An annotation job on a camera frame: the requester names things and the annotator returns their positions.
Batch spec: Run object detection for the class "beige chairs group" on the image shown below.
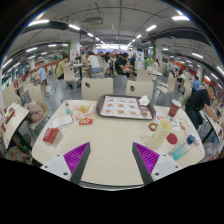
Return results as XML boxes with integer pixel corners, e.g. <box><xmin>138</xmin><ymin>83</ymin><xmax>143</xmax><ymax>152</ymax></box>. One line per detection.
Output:
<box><xmin>3</xmin><ymin>63</ymin><xmax>194</xmax><ymax>108</ymax></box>

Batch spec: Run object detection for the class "person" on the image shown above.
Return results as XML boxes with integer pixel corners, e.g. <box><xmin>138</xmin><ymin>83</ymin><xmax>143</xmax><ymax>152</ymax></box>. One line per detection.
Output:
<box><xmin>37</xmin><ymin>60</ymin><xmax>51</xmax><ymax>98</ymax></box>
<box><xmin>191</xmin><ymin>75</ymin><xmax>202</xmax><ymax>92</ymax></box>
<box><xmin>85</xmin><ymin>50</ymin><xmax>103</xmax><ymax>78</ymax></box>
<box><xmin>55</xmin><ymin>54</ymin><xmax>74</xmax><ymax>89</ymax></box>
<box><xmin>114</xmin><ymin>52</ymin><xmax>135</xmax><ymax>81</ymax></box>
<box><xmin>184</xmin><ymin>84</ymin><xmax>218</xmax><ymax>131</ymax></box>

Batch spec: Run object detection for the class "neighbouring beige table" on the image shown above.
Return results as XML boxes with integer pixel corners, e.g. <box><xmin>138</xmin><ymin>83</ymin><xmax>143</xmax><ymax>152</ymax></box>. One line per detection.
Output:
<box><xmin>203</xmin><ymin>111</ymin><xmax>224</xmax><ymax>143</ymax></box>
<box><xmin>1</xmin><ymin>102</ymin><xmax>30</xmax><ymax>149</ymax></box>

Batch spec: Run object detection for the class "pink backpack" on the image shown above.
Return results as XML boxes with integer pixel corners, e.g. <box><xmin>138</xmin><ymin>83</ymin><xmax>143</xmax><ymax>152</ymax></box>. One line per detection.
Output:
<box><xmin>27</xmin><ymin>101</ymin><xmax>46</xmax><ymax>124</ymax></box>

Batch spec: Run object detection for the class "white flyer with red print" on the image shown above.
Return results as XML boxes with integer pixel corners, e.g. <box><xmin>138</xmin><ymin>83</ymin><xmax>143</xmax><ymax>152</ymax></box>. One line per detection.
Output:
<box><xmin>191</xmin><ymin>133</ymin><xmax>205</xmax><ymax>155</ymax></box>

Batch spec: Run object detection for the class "ceiling air conditioner unit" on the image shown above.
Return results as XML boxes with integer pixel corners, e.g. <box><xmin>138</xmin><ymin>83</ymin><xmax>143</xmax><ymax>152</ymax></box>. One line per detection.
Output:
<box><xmin>83</xmin><ymin>15</ymin><xmax>105</xmax><ymax>27</ymax></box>

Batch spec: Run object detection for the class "colourful sticker sheet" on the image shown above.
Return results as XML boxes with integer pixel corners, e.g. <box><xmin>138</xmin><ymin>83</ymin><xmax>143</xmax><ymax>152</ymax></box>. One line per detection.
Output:
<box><xmin>155</xmin><ymin>113</ymin><xmax>183</xmax><ymax>133</ymax></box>

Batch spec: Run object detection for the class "white plastic bag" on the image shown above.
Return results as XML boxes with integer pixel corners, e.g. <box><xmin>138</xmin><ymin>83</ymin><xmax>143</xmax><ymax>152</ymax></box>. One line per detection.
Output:
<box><xmin>203</xmin><ymin>141</ymin><xmax>224</xmax><ymax>163</ymax></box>

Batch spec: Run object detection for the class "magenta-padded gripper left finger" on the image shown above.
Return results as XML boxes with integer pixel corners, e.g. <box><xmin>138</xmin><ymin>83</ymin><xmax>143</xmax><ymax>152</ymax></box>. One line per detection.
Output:
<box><xmin>40</xmin><ymin>141</ymin><xmax>92</xmax><ymax>185</ymax></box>

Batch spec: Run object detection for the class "flat round red coaster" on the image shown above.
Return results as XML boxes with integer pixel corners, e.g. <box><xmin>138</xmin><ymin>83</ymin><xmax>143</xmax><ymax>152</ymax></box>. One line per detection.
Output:
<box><xmin>166</xmin><ymin>132</ymin><xmax>179</xmax><ymax>146</ymax></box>

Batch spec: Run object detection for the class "clear bag with fried food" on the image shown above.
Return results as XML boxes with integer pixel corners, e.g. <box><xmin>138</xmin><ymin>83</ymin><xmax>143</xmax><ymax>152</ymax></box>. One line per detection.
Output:
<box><xmin>72</xmin><ymin>101</ymin><xmax>97</xmax><ymax>120</ymax></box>

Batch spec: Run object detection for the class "white paper card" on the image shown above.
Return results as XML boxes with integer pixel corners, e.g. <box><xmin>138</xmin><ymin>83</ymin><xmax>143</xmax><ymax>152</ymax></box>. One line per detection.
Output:
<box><xmin>50</xmin><ymin>114</ymin><xmax>75</xmax><ymax>130</ymax></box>

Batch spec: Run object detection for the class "red carton box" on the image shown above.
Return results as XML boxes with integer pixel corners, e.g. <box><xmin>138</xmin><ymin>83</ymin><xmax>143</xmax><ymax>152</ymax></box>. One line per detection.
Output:
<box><xmin>42</xmin><ymin>127</ymin><xmax>60</xmax><ymax>145</ymax></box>

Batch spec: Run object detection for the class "cream ceramic mug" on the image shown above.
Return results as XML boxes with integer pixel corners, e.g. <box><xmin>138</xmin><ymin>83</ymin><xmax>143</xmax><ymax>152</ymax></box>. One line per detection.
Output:
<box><xmin>153</xmin><ymin>118</ymin><xmax>175</xmax><ymax>142</ymax></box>

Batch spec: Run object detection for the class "small red sauce packet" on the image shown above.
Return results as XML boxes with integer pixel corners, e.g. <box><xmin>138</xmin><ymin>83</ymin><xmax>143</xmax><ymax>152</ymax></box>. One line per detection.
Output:
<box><xmin>78</xmin><ymin>117</ymin><xmax>94</xmax><ymax>126</ymax></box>

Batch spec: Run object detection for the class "red paper cup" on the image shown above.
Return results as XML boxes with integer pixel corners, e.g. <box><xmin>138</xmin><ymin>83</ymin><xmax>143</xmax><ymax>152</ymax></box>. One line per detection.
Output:
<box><xmin>167</xmin><ymin>99</ymin><xmax>183</xmax><ymax>118</ymax></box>

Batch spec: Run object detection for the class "ceiling lights group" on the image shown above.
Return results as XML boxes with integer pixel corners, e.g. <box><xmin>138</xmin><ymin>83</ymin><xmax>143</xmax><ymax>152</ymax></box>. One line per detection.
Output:
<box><xmin>1</xmin><ymin>14</ymin><xmax>224</xmax><ymax>76</ymax></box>

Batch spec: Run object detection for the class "beige chair with round hole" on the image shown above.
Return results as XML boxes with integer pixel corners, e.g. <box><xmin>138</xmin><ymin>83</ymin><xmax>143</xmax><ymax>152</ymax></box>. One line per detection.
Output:
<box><xmin>125</xmin><ymin>79</ymin><xmax>154</xmax><ymax>102</ymax></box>
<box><xmin>81</xmin><ymin>77</ymin><xmax>114</xmax><ymax>102</ymax></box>

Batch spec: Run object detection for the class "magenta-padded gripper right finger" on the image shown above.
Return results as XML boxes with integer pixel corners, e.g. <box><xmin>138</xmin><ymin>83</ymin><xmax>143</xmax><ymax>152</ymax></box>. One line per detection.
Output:
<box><xmin>132</xmin><ymin>142</ymin><xmax>183</xmax><ymax>185</ymax></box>

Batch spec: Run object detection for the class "clear blue-capped water bottle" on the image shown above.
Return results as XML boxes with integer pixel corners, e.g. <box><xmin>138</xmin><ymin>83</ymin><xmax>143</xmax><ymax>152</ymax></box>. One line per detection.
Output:
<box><xmin>168</xmin><ymin>134</ymin><xmax>196</xmax><ymax>162</ymax></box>

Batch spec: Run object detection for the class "small clear bottle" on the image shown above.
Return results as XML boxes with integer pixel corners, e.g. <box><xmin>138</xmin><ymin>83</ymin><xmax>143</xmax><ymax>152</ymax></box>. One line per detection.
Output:
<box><xmin>64</xmin><ymin>102</ymin><xmax>72</xmax><ymax>116</ymax></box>

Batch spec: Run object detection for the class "dark food tray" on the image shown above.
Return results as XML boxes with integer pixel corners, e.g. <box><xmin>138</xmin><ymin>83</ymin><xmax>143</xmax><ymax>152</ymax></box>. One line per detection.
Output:
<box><xmin>95</xmin><ymin>94</ymin><xmax>157</xmax><ymax>121</ymax></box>

